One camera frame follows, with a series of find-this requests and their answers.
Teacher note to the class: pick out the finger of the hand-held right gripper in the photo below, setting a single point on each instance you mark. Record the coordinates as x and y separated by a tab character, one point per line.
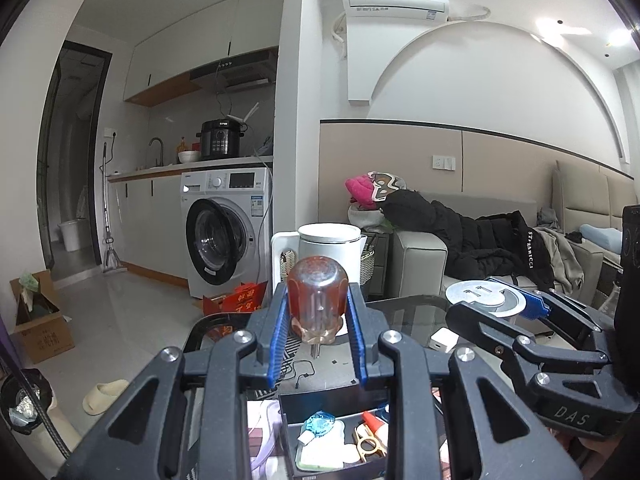
500	332
535	305

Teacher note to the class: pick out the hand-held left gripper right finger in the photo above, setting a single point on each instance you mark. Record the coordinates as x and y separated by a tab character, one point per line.
357	340

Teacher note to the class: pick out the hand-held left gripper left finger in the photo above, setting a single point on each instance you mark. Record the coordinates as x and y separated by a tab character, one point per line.
277	345

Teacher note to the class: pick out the round silver disc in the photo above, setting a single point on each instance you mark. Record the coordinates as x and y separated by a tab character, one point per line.
480	297

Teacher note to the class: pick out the red and white tube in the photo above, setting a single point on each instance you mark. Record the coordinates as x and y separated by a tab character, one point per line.
375	420

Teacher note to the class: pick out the black storage box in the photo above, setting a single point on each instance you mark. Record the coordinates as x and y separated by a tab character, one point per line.
287	430

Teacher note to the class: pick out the small white block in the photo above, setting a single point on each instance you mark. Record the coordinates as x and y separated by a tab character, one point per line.
306	438

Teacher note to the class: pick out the grey garment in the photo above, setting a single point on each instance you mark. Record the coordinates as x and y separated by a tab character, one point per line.
562	260

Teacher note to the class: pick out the red gift box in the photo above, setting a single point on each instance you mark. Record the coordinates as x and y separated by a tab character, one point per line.
245	302

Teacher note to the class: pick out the light blue pillow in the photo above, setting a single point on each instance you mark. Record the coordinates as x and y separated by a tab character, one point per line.
602	237

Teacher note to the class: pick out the white charger cube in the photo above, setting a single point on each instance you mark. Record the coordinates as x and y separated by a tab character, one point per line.
442	341

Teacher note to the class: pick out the wicker basket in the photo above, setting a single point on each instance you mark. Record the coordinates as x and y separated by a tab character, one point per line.
369	265

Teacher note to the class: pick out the black puffer jacket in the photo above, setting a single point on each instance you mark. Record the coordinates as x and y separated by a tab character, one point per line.
470	245

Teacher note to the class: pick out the white electric kettle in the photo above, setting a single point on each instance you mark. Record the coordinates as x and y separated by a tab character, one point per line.
330	250

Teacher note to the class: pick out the grey sofa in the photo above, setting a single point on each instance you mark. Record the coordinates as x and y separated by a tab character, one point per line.
420	265

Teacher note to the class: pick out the white rounded case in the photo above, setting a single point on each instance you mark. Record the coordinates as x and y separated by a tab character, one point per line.
325	452

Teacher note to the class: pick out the white washing machine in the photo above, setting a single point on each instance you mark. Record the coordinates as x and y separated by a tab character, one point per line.
225	235

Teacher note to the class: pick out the pink cloth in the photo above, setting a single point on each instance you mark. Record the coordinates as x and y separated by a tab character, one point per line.
360	191

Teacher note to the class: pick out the patterned cloth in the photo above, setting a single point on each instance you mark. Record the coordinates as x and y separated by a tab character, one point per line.
390	185

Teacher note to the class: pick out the white kitchen counter cabinet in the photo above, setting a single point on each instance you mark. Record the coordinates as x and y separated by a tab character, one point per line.
150	220

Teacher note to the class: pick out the beige slipper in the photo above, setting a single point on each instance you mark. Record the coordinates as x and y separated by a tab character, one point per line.
105	396

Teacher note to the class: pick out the flat mop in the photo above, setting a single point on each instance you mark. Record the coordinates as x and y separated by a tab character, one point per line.
111	260

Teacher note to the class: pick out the white bowl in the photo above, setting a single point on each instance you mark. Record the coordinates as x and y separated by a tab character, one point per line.
189	156

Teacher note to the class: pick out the black pressure cooker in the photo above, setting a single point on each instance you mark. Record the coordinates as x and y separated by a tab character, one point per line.
220	140

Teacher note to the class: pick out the white router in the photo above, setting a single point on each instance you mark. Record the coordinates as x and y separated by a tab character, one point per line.
240	120

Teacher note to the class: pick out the cardboard box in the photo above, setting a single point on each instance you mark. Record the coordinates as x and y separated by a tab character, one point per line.
45	335

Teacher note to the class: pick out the kitchen faucet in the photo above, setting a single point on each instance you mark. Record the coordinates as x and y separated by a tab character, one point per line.
159	142

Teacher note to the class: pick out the white bucket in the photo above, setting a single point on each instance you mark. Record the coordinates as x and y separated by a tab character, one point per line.
70	235

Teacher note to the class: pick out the black bag trash bin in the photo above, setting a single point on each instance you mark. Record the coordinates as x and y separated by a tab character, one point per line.
25	405

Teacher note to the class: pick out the range hood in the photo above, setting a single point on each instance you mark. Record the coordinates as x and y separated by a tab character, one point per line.
235	72

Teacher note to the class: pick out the white upper cabinets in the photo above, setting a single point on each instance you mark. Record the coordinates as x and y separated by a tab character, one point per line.
200	40

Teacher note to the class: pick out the white air conditioner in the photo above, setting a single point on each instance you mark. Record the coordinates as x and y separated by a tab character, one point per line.
395	2

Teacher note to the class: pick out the white wall switch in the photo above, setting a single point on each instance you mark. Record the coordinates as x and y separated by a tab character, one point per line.
444	162

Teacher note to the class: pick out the white wall outlet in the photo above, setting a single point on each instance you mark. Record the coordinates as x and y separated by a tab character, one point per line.
110	133

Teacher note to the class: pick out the dark door frame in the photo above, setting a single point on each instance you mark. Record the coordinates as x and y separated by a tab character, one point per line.
47	160

